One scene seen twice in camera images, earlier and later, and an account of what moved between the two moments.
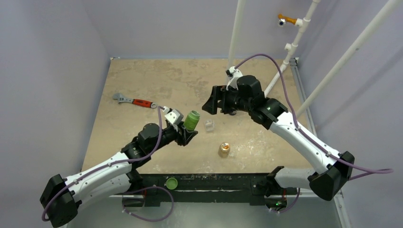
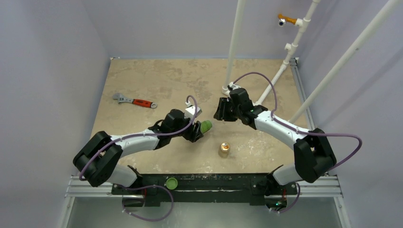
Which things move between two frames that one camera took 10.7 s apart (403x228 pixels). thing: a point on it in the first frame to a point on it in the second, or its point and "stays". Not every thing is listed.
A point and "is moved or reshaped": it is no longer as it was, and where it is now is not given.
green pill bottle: x=191 y=120 is moved or reshaped
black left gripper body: x=168 y=135 to x=190 y=133
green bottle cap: x=171 y=183 stays
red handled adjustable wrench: x=120 y=98 stays
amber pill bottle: x=224 y=149 stays
